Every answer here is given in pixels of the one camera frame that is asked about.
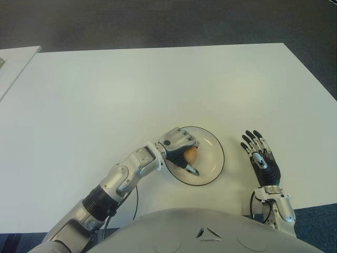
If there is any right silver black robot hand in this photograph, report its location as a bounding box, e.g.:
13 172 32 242
240 129 282 188

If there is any white plate with black rim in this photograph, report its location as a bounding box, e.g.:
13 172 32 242
164 126 226 187

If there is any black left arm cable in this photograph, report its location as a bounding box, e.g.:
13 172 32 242
98 186 140 239

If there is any grey robot torso shell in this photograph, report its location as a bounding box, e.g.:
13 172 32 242
85 207 323 253

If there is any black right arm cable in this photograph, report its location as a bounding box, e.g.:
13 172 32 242
249 191 273 220

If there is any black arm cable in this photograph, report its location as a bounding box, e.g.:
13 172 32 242
98 186 140 239
249 191 273 220

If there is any adjacent white table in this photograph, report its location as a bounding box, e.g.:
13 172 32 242
0 45 43 102

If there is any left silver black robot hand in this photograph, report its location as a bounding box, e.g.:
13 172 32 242
157 126 201 177

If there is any reddish yellow apple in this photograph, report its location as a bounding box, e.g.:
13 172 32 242
183 147 199 163

